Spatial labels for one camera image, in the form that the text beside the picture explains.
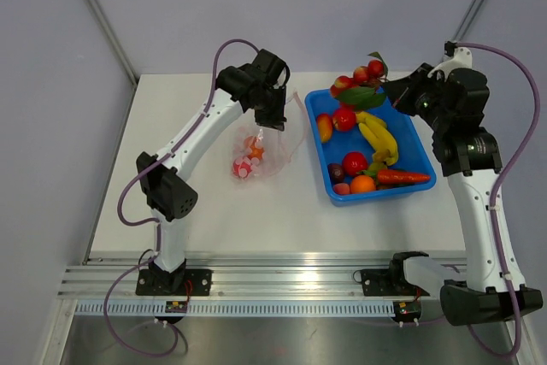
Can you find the blue plastic bin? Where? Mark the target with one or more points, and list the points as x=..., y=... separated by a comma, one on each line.
x=412, y=154

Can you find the orange carrot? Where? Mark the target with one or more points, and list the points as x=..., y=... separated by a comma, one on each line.
x=394, y=177

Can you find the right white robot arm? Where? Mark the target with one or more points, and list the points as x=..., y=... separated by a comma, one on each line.
x=494, y=289

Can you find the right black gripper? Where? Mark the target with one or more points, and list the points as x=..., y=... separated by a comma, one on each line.
x=401, y=92

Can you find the pink peach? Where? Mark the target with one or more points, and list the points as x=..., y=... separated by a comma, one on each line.
x=342, y=189

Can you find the yellow green pepper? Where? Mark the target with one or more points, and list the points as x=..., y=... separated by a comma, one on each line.
x=374, y=168

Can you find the white slotted cable duct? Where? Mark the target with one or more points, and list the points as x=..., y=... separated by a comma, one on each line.
x=367, y=308

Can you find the red apple middle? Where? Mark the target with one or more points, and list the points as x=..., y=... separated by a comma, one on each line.
x=354, y=163

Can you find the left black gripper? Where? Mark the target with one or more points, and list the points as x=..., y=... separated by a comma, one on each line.
x=276, y=119

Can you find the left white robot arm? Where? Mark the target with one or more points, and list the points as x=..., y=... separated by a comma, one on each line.
x=163, y=177

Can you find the yellow banana bunch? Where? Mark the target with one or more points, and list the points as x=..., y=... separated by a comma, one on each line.
x=374, y=130

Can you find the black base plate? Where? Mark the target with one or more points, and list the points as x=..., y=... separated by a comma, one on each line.
x=376, y=282
x=189, y=281

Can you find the small orange pumpkin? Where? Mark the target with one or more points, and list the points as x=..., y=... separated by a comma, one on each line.
x=253, y=148

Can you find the clear pink-dotted zip bag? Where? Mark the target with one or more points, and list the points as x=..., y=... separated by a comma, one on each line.
x=280, y=146

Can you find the dark purple plum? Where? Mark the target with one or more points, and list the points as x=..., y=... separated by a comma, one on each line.
x=336, y=173

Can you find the aluminium mounting rail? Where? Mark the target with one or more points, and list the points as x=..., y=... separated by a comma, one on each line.
x=242, y=276

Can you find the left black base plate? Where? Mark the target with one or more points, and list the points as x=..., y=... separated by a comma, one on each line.
x=189, y=281

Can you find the red yellow mango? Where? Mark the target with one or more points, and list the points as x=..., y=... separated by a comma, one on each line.
x=325, y=127

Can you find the wrinkled red tomato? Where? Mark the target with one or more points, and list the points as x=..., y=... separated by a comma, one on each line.
x=243, y=167

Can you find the orange fruit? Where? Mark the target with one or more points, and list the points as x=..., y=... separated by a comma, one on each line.
x=362, y=184

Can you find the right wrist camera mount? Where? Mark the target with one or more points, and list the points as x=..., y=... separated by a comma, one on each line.
x=455, y=57

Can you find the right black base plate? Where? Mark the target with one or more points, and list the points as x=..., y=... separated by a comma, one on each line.
x=376, y=282

